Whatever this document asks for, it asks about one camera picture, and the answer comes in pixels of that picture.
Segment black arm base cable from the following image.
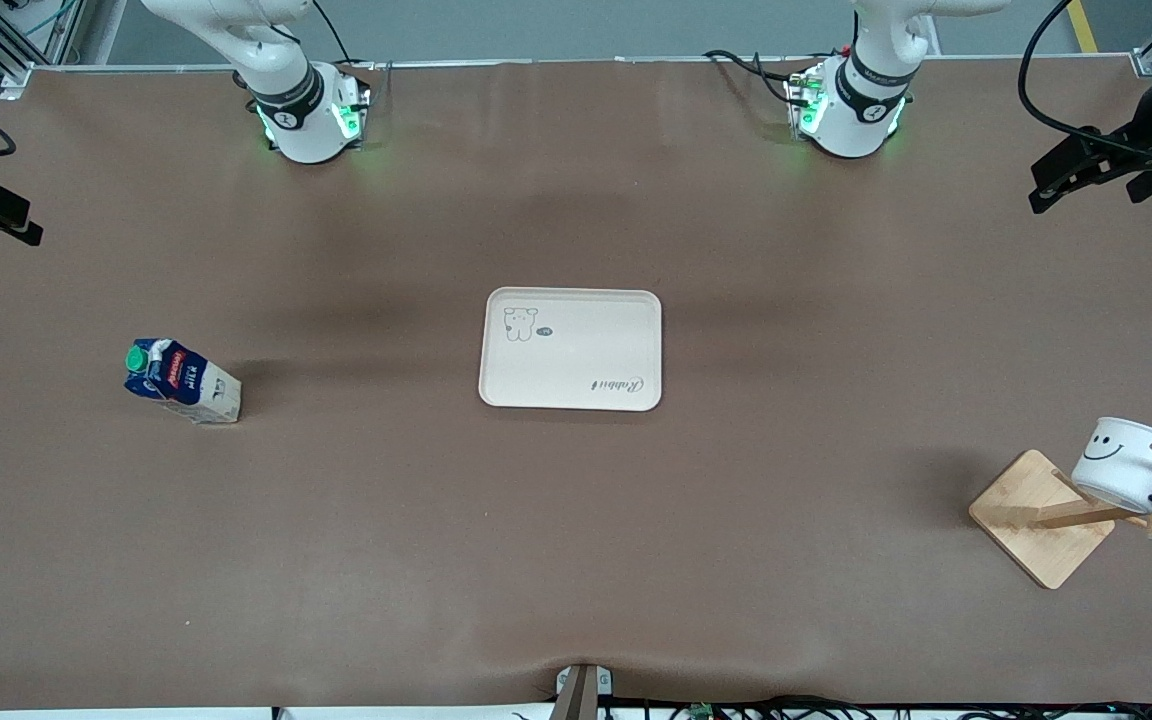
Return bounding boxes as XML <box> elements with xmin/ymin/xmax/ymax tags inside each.
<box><xmin>704</xmin><ymin>48</ymin><xmax>805</xmax><ymax>109</ymax></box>

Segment blue milk carton green cap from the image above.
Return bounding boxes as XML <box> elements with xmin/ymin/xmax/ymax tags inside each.
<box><xmin>124</xmin><ymin>338</ymin><xmax>242</xmax><ymax>426</ymax></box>

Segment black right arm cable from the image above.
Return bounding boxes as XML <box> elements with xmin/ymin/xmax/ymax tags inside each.
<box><xmin>308</xmin><ymin>0</ymin><xmax>377</xmax><ymax>73</ymax></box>

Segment wooden mug rack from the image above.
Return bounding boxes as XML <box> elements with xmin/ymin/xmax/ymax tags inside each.
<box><xmin>969</xmin><ymin>442</ymin><xmax>1152</xmax><ymax>591</ymax></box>

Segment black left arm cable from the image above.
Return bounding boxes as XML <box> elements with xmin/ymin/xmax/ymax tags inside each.
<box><xmin>1018</xmin><ymin>0</ymin><xmax>1152</xmax><ymax>153</ymax></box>

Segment cream rabbit print tray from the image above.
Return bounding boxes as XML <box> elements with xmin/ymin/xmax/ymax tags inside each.
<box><xmin>478</xmin><ymin>288</ymin><xmax>663</xmax><ymax>412</ymax></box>

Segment white smiley mug black handle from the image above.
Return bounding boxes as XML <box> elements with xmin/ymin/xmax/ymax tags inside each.
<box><xmin>1071</xmin><ymin>416</ymin><xmax>1152</xmax><ymax>516</ymax></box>

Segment metal table edge bracket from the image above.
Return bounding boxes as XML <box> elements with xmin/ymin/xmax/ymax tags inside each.
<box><xmin>548</xmin><ymin>662</ymin><xmax>615</xmax><ymax>720</ymax></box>

